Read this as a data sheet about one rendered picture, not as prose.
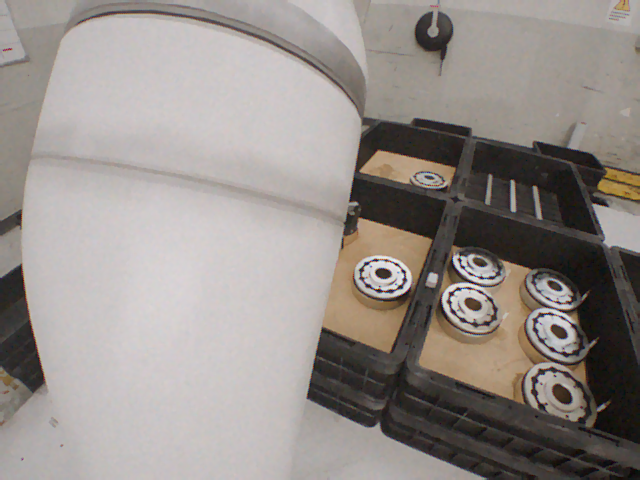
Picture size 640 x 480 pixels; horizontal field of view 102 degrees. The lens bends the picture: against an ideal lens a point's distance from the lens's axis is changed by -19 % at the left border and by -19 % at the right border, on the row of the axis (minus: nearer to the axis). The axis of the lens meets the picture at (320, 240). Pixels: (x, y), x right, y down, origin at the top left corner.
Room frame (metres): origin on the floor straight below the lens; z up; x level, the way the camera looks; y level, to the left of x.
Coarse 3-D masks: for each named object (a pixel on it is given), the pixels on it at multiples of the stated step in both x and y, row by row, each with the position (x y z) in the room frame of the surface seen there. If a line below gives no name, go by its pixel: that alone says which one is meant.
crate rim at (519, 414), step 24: (456, 216) 0.46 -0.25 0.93; (504, 216) 0.46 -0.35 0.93; (432, 288) 0.29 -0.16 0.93; (432, 312) 0.24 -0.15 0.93; (624, 312) 0.23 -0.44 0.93; (408, 360) 0.18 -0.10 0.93; (432, 384) 0.15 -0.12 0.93; (456, 384) 0.15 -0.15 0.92; (480, 408) 0.12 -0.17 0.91; (504, 408) 0.11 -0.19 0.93; (528, 408) 0.11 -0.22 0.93; (552, 432) 0.09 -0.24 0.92; (576, 432) 0.08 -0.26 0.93; (600, 432) 0.08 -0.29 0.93; (624, 456) 0.05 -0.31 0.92
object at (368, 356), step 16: (416, 192) 0.54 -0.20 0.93; (448, 208) 0.49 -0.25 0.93; (448, 224) 0.44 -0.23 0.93; (432, 256) 0.37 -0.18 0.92; (432, 272) 0.32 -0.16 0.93; (416, 304) 0.27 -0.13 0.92; (416, 320) 0.23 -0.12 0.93; (320, 336) 0.21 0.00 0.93; (336, 336) 0.21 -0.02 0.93; (400, 336) 0.21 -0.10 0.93; (336, 352) 0.20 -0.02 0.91; (352, 352) 0.19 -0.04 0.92; (368, 352) 0.19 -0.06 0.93; (384, 352) 0.19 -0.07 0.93; (400, 352) 0.19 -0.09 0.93; (384, 368) 0.17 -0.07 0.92; (400, 368) 0.18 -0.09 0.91
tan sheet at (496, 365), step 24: (504, 264) 0.43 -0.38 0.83; (504, 288) 0.37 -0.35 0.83; (504, 312) 0.31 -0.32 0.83; (528, 312) 0.31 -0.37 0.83; (576, 312) 0.30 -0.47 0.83; (432, 336) 0.27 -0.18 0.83; (504, 336) 0.26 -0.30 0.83; (432, 360) 0.23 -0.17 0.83; (456, 360) 0.23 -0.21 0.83; (480, 360) 0.23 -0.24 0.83; (504, 360) 0.22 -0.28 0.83; (528, 360) 0.22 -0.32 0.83; (480, 384) 0.19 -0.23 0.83; (504, 384) 0.18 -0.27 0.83
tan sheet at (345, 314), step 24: (360, 240) 0.51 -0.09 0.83; (384, 240) 0.51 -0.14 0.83; (408, 240) 0.51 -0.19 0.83; (408, 264) 0.44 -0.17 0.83; (336, 288) 0.38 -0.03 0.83; (336, 312) 0.32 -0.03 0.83; (360, 312) 0.32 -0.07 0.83; (384, 312) 0.32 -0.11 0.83; (360, 336) 0.28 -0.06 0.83; (384, 336) 0.28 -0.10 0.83
